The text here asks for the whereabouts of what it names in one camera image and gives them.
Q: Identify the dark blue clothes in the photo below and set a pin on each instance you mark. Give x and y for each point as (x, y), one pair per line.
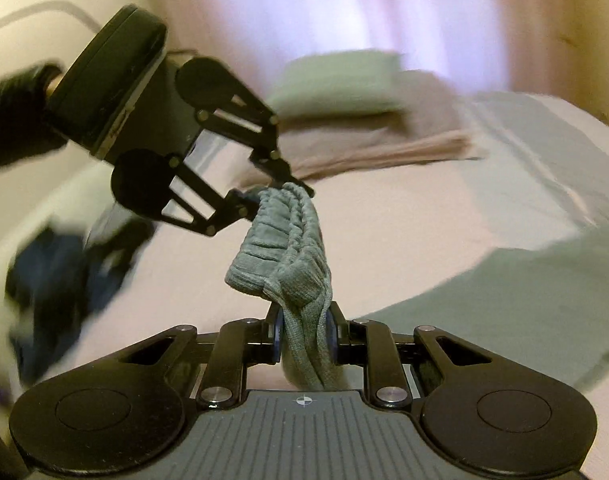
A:
(54, 280)

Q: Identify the person's left forearm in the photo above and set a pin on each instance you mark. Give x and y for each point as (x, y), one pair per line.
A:
(14, 115)

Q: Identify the folded green cloth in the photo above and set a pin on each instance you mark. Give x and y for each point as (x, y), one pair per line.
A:
(339, 85)

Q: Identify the pink curtain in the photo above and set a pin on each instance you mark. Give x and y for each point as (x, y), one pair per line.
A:
(364, 15)

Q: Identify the grey patterned blanket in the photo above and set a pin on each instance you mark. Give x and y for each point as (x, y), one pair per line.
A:
(549, 160)

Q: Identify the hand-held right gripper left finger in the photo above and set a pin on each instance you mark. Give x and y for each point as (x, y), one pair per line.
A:
(277, 332)

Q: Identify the pink bed sheet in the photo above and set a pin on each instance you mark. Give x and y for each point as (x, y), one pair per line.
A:
(409, 220)

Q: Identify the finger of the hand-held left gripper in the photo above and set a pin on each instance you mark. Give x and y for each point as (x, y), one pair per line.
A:
(219, 210)
(264, 155)

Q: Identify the green pants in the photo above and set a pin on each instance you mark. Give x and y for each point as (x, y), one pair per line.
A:
(294, 270)

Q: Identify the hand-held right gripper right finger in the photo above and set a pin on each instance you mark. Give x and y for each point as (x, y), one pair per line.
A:
(329, 332)

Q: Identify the beige folded blankets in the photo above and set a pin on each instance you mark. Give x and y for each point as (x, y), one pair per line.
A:
(384, 145)

